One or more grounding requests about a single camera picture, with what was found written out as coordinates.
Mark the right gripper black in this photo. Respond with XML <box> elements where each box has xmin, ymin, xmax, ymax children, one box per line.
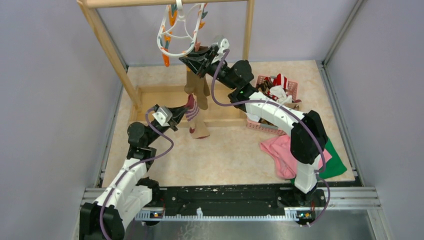
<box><xmin>179</xmin><ymin>47</ymin><xmax>237</xmax><ymax>91</ymax></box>

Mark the brown sock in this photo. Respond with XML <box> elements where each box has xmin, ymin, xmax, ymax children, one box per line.
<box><xmin>184</xmin><ymin>67</ymin><xmax>204</xmax><ymax>97</ymax></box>
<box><xmin>194</xmin><ymin>74</ymin><xmax>211</xmax><ymax>110</ymax></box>

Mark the purple striped sock maroon cuff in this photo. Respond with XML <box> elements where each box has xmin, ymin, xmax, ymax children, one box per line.
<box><xmin>185</xmin><ymin>94</ymin><xmax>210</xmax><ymax>139</ymax></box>

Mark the white round clip hanger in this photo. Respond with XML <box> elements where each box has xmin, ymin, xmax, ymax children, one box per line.
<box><xmin>156</xmin><ymin>0</ymin><xmax>208</xmax><ymax>67</ymax></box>

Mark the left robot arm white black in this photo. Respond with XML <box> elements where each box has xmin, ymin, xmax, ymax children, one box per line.
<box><xmin>78</xmin><ymin>103</ymin><xmax>195</xmax><ymax>240</ymax></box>

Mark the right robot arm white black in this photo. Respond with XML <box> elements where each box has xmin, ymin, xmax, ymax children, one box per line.
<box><xmin>179</xmin><ymin>46</ymin><xmax>328</xmax><ymax>206</ymax></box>

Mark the red white striped sock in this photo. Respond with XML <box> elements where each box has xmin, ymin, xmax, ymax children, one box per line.
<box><xmin>272</xmin><ymin>73</ymin><xmax>289</xmax><ymax>90</ymax></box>

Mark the pink plastic basket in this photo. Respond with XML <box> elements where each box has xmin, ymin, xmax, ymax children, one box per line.
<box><xmin>246</xmin><ymin>75</ymin><xmax>302</xmax><ymax>136</ymax></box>

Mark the pink cloth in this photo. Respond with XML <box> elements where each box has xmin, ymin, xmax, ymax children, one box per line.
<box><xmin>259</xmin><ymin>135</ymin><xmax>333</xmax><ymax>180</ymax></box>

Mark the wooden clothes rack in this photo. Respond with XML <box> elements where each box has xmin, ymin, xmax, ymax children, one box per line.
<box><xmin>77</xmin><ymin>0</ymin><xmax>247</xmax><ymax>127</ymax></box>

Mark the green cloth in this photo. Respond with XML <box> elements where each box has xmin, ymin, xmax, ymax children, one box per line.
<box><xmin>284</xmin><ymin>138</ymin><xmax>347</xmax><ymax>183</ymax></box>

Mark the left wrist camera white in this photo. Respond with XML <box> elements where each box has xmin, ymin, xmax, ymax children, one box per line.
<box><xmin>152</xmin><ymin>106</ymin><xmax>173</xmax><ymax>127</ymax></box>

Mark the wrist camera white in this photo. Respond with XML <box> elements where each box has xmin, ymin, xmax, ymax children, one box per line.
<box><xmin>152</xmin><ymin>106</ymin><xmax>173</xmax><ymax>127</ymax></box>
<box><xmin>211</xmin><ymin>35</ymin><xmax>230</xmax><ymax>54</ymax></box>

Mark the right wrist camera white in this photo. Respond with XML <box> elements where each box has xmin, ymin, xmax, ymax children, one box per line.
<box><xmin>211</xmin><ymin>35</ymin><xmax>230</xmax><ymax>54</ymax></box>

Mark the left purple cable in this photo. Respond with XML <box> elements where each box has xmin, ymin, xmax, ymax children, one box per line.
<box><xmin>99</xmin><ymin>107</ymin><xmax>175</xmax><ymax>240</ymax></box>

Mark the purple cable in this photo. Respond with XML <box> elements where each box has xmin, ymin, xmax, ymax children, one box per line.
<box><xmin>210</xmin><ymin>48</ymin><xmax>331</xmax><ymax>227</ymax></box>
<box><xmin>99</xmin><ymin>107</ymin><xmax>175</xmax><ymax>240</ymax></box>

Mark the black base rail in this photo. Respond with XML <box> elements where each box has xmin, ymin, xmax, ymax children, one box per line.
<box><xmin>134</xmin><ymin>183</ymin><xmax>327</xmax><ymax>226</ymax></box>

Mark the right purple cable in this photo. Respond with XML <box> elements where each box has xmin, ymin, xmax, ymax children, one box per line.
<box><xmin>210</xmin><ymin>48</ymin><xmax>331</xmax><ymax>227</ymax></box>

